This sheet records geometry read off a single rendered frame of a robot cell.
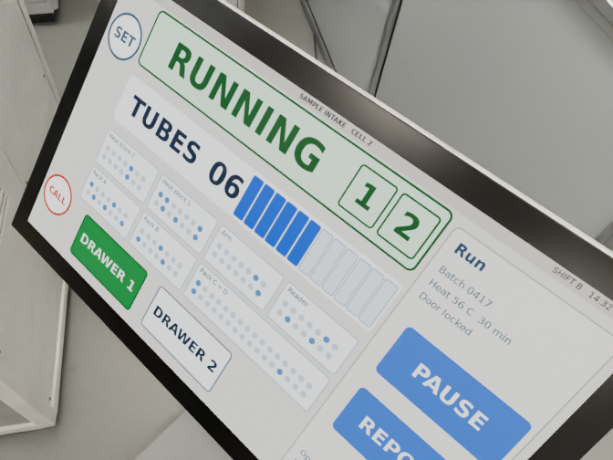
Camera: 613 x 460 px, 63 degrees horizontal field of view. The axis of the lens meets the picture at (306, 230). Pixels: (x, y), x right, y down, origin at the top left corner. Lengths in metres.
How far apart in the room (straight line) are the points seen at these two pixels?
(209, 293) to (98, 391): 1.13
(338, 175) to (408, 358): 0.14
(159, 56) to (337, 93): 0.17
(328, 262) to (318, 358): 0.07
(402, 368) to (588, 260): 0.14
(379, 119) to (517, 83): 0.84
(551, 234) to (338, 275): 0.14
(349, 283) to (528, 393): 0.14
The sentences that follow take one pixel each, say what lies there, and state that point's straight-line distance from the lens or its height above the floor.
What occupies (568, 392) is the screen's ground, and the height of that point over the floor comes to 1.14.
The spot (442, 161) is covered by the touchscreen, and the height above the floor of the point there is 1.19.
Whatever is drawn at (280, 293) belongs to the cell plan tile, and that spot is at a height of 1.08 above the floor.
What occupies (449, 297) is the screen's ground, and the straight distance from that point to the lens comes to 0.35.
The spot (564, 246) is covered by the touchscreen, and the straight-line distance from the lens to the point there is 0.34.
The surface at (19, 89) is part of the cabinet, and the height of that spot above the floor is 0.55.
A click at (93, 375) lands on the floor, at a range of 1.56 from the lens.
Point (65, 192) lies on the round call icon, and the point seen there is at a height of 1.02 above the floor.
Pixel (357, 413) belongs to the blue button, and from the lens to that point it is 0.40.
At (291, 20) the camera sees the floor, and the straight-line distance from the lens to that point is 2.66.
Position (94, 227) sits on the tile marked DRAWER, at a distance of 0.52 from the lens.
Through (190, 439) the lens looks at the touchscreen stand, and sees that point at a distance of 1.43.
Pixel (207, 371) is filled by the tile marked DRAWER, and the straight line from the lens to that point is 0.45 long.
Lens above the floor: 1.43
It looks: 55 degrees down
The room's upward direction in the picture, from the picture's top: 11 degrees clockwise
